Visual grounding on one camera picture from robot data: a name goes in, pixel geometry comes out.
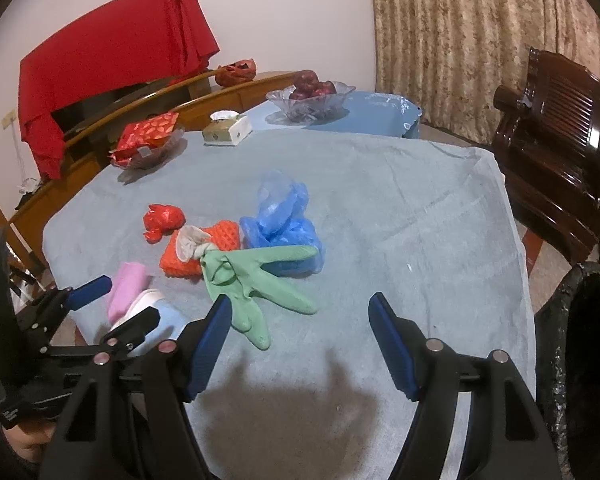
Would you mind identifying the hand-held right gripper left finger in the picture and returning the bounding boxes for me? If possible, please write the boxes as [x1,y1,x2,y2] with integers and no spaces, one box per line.
[39,294,233,480]

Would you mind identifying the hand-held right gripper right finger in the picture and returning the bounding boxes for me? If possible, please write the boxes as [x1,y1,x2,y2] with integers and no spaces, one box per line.
[369,292,571,480]

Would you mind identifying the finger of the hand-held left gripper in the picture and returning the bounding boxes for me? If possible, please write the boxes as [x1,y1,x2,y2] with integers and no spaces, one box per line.
[97,306,161,361]
[17,275,113,356]

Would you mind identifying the pink cloth roll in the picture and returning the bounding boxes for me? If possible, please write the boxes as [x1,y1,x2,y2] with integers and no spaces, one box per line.
[107,261,148,323]

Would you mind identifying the orange foam net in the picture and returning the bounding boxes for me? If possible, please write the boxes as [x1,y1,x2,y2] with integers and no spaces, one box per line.
[160,220,241,281]

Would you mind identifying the green rubber glove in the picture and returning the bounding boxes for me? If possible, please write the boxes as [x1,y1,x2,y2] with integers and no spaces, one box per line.
[200,245,320,351]

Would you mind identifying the deep blue plastic bag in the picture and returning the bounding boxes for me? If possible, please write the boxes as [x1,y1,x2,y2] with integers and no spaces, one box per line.
[239,215,326,278]

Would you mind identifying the black bin with black liner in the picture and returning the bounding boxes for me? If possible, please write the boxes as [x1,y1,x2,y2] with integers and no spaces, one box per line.
[534,261,600,480]

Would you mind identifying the crumpled beige wrapper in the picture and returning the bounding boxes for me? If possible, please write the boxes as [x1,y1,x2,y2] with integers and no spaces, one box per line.
[176,226,216,262]

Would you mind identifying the wooden television cabinet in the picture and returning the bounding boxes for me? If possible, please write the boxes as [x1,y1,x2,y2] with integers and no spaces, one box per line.
[0,70,301,281]

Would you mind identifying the crumpled red plastic bag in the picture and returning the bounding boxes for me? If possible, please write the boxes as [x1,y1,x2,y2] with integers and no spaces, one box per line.
[143,204,186,245]

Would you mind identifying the red snack packets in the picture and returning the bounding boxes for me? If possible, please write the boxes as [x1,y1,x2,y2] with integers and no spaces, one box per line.
[111,112,180,168]

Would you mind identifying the pale blue plastic bag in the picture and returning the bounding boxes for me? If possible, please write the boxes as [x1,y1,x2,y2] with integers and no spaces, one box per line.
[255,170,311,233]

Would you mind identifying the black television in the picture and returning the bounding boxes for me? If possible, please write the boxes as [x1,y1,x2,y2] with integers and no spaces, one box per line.
[50,72,211,136]

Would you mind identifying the white tissue box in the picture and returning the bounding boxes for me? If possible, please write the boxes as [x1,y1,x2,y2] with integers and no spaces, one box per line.
[202,110,253,147]

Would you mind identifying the pale blue tablecloth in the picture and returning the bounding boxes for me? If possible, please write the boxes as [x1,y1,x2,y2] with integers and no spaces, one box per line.
[245,91,421,140]

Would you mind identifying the red cloth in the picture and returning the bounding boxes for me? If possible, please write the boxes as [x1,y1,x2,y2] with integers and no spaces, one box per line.
[19,0,221,181]

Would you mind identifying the glass fruit bowl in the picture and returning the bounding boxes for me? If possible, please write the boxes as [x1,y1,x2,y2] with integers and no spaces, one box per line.
[266,80,356,123]

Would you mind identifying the dark wooden armchair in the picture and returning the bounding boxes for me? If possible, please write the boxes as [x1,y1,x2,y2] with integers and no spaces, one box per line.
[492,46,600,266]

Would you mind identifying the red plastic bag on cabinet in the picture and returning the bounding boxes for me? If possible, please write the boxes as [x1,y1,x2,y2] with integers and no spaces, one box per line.
[215,58,257,87]

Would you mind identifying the beige floral curtain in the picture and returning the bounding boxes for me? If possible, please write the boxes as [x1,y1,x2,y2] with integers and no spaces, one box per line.
[369,0,600,131]

